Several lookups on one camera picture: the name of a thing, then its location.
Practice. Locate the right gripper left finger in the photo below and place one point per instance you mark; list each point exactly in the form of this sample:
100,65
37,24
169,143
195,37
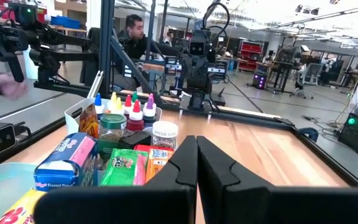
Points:
120,205

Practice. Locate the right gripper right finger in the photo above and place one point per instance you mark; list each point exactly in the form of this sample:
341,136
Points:
259,205

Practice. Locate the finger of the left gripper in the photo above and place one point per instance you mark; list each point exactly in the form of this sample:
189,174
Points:
194,84
201,84

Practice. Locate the green cereal box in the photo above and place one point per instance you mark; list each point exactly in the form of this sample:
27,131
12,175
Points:
121,168

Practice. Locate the purple food colouring bottle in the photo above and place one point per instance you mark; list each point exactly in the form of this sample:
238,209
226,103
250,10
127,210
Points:
149,110

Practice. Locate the orange snack packet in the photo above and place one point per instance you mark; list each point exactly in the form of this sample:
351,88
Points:
157,165

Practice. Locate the white lid spice jar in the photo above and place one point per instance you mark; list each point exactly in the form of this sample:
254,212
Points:
165,133

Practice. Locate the small green lid bottle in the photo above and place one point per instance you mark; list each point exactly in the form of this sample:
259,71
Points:
134,96

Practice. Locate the dark brown small box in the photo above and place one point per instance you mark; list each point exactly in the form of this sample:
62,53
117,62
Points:
134,140

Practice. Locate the green lid jar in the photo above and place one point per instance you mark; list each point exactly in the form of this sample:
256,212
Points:
112,130

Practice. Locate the yellow food colouring bottle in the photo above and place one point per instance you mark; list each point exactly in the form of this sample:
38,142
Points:
113,98

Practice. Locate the yellow cereal box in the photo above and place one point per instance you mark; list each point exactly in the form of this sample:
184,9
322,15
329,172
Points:
20,208

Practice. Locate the black robot arm green light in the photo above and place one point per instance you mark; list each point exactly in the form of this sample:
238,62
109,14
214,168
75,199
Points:
42,40

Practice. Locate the red storage shelf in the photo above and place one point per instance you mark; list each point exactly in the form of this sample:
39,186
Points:
251,54

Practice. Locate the black box purple lights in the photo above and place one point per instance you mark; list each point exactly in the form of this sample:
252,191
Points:
259,81

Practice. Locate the clear left plastic bin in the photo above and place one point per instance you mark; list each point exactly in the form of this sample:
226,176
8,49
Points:
71,121

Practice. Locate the white office chair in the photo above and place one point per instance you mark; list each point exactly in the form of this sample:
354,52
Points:
309,77

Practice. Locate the green plastic bin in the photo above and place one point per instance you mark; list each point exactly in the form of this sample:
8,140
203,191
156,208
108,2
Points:
2,183

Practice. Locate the black computer green lights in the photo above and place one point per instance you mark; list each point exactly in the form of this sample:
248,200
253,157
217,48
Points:
357,133

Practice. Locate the blue storage bin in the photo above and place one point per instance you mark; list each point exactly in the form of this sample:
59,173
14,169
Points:
65,22

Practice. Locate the black vertical frame post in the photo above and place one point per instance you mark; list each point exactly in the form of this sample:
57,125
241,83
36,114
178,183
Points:
106,46

